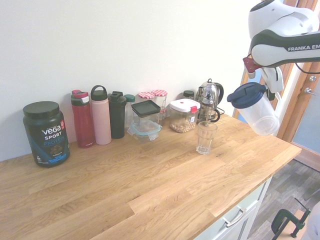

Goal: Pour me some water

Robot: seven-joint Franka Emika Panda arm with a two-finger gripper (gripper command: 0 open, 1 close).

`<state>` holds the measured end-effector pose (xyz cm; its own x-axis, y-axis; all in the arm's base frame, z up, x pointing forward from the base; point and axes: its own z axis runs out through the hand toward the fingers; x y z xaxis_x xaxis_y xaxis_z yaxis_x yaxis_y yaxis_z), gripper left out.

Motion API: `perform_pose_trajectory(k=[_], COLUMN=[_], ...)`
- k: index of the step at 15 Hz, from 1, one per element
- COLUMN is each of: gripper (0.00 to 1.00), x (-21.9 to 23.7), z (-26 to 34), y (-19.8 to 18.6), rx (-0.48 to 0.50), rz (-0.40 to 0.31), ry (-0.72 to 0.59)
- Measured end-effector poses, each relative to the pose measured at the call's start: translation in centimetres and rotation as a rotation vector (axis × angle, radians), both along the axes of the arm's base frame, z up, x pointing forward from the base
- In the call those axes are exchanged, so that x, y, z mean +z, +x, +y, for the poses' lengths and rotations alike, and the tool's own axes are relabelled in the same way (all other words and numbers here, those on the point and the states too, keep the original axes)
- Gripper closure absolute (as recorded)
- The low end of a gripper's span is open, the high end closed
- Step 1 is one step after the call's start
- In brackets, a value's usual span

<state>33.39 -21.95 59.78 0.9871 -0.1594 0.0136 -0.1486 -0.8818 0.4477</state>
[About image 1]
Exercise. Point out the grey blue door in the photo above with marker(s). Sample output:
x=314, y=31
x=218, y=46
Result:
x=312, y=120

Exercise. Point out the glass container teal lid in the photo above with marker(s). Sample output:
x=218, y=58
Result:
x=143, y=130

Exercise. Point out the small jar red checkered lid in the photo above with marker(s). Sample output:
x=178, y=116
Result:
x=163, y=111

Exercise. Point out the white drawer cabinet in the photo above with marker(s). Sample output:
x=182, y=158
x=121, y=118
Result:
x=255, y=207

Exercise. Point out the wooden robot mounting board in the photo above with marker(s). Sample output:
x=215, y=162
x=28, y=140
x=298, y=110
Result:
x=292, y=225

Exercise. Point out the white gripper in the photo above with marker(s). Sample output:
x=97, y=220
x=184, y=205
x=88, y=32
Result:
x=273, y=80

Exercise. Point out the white wrist camera red mount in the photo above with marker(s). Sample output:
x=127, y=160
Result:
x=251, y=66

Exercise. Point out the black shaker bottle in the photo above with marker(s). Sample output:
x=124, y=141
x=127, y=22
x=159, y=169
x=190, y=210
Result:
x=117, y=117

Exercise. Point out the silver door lock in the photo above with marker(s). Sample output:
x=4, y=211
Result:
x=312, y=78

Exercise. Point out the glass French press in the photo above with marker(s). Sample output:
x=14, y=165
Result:
x=208, y=107

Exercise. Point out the clear jar green lid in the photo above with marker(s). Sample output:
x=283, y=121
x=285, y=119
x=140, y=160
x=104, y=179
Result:
x=129, y=98

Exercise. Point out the red water bottle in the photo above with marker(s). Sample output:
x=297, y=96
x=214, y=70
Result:
x=82, y=120

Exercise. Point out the clear drinking glass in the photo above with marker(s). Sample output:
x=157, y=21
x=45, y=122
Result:
x=206, y=142

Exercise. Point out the pink bottle black lid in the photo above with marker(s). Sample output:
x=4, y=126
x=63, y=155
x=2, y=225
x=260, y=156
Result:
x=101, y=120

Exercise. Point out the steel electric kettle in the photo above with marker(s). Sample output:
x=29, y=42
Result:
x=217, y=90

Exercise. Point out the black Vega protein tub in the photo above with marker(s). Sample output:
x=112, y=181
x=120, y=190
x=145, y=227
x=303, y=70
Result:
x=46, y=130

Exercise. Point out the clear jar dark lid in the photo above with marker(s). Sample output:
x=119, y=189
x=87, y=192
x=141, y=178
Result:
x=188, y=94

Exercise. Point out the cereal container white lid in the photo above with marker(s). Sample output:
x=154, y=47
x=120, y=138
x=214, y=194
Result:
x=182, y=125

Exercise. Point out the clear pitcher blue lid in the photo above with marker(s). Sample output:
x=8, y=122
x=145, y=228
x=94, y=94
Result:
x=260, y=115

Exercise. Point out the square canister black lid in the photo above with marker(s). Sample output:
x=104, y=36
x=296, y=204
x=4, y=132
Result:
x=146, y=107

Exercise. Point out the glass jar red checkered lid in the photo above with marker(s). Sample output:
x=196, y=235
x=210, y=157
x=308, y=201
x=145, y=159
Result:
x=160, y=93
x=146, y=95

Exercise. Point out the wooden door frame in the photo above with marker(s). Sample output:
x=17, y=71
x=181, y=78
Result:
x=292, y=105

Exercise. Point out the green clamp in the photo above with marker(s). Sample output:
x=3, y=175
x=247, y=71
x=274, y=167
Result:
x=282, y=220

